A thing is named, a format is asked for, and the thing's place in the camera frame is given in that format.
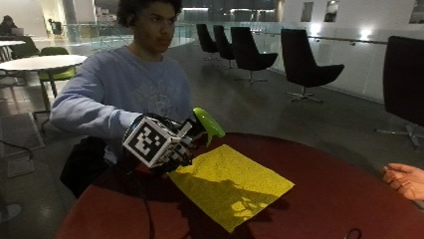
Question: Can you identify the green spray bottle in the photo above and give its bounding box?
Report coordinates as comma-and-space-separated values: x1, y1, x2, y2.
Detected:
193, 107, 226, 147

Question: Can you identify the white cube with black markers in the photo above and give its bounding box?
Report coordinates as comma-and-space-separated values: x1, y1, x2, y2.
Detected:
122, 116, 195, 169

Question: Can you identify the yellow cleaning cloth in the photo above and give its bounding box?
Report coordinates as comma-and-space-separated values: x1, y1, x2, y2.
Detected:
167, 143, 296, 234

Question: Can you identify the person in blue sweater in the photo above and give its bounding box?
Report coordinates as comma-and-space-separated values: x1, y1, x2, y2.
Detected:
49, 0, 197, 167

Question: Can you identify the black bag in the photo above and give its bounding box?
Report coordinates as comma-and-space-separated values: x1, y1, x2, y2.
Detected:
58, 135, 110, 199

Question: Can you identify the black swivel chair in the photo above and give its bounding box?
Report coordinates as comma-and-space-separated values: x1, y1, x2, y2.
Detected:
195, 23, 219, 62
211, 24, 236, 71
228, 26, 279, 85
279, 28, 345, 104
373, 35, 424, 151

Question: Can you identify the green chair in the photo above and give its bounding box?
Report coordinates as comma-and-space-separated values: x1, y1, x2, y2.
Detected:
37, 46, 77, 98

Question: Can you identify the white round table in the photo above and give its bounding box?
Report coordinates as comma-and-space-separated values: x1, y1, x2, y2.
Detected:
0, 40, 28, 48
0, 54, 89, 133

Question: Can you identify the dark low chair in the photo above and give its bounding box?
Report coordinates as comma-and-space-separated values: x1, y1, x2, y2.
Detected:
6, 35, 42, 61

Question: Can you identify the black glove cable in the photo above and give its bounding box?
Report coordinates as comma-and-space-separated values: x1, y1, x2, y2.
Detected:
126, 168, 157, 239

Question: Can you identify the metal wall handrail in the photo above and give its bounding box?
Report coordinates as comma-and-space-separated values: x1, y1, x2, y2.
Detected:
250, 30, 389, 47

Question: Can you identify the black cable loop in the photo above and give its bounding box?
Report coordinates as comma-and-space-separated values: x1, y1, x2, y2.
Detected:
343, 227, 364, 239

